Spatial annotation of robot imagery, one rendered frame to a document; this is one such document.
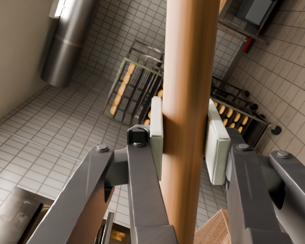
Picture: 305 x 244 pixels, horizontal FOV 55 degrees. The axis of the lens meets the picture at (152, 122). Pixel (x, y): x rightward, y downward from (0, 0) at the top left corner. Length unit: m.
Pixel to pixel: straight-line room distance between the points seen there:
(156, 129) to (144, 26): 5.04
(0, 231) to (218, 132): 1.92
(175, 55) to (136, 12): 5.02
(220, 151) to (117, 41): 5.11
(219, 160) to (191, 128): 0.03
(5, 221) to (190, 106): 1.96
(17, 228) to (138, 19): 3.95
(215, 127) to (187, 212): 0.07
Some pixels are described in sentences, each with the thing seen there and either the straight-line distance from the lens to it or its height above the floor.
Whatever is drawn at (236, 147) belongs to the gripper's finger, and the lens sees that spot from 0.16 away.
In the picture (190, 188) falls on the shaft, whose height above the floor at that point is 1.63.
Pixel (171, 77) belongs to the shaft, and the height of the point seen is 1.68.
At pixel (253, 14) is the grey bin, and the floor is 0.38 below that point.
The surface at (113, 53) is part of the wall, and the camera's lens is 5.29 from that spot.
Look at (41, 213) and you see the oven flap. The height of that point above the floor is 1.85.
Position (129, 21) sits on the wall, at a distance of 5.20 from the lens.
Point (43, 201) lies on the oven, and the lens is 2.27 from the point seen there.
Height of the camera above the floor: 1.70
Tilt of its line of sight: 8 degrees down
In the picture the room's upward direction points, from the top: 67 degrees counter-clockwise
